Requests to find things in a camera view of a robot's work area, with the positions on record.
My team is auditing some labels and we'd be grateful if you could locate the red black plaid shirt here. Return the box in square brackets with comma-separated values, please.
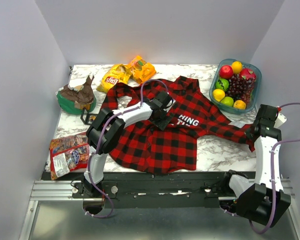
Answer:
[102, 76, 255, 174]

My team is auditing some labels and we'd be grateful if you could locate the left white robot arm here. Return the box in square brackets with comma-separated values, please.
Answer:
[83, 91, 176, 198]

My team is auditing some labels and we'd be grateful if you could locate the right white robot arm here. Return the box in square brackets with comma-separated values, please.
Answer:
[220, 104, 291, 230]

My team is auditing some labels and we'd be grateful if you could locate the black brooch display stand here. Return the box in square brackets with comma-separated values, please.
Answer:
[80, 108, 98, 126]

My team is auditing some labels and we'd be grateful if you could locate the orange fruit bottom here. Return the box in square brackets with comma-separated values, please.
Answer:
[233, 99, 247, 110]

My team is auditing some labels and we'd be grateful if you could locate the orange fruit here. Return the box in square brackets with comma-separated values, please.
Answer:
[233, 99, 247, 110]
[231, 61, 243, 75]

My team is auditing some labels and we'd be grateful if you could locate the light green lime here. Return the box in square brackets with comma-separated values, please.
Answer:
[220, 96, 234, 107]

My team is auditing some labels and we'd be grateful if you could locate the purple grape bunch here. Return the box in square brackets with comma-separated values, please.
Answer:
[225, 74, 256, 105]

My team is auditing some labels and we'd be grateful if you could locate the orange snack bag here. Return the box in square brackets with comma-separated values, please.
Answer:
[127, 55, 157, 84]

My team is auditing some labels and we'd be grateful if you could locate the teal plastic fruit container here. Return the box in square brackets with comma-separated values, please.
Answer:
[209, 58, 262, 115]

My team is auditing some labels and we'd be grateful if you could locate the yellow lemon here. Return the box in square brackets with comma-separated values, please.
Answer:
[212, 88, 226, 102]

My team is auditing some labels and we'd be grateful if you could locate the red dragon fruit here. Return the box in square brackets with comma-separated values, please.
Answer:
[239, 68, 257, 82]

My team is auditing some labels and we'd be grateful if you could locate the yellow Lays chips bag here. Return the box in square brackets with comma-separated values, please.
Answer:
[96, 64, 132, 93]

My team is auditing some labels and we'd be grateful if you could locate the red apple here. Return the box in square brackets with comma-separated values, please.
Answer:
[219, 65, 234, 80]

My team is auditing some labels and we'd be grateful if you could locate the orange fruit top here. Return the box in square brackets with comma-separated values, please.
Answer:
[231, 61, 243, 75]

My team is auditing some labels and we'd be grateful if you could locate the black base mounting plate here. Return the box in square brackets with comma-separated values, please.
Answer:
[41, 171, 256, 210]

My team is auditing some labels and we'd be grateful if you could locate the green bowl with brown paper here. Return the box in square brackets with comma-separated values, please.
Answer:
[56, 75, 97, 115]

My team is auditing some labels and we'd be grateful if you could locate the red candy snack bag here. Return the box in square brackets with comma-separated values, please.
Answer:
[49, 132, 90, 181]

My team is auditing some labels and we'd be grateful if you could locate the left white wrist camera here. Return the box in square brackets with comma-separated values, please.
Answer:
[164, 98, 176, 112]

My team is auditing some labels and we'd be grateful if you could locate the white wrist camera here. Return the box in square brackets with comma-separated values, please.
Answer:
[164, 98, 176, 112]
[274, 112, 287, 129]

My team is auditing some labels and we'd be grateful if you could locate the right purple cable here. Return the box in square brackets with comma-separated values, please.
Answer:
[248, 102, 300, 235]

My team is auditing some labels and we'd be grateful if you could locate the purple cable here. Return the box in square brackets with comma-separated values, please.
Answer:
[87, 79, 170, 191]
[248, 102, 300, 235]

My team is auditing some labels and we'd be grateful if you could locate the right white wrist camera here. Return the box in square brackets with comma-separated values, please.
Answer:
[274, 112, 287, 129]

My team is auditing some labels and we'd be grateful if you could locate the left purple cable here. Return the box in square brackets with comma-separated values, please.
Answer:
[87, 79, 170, 191]

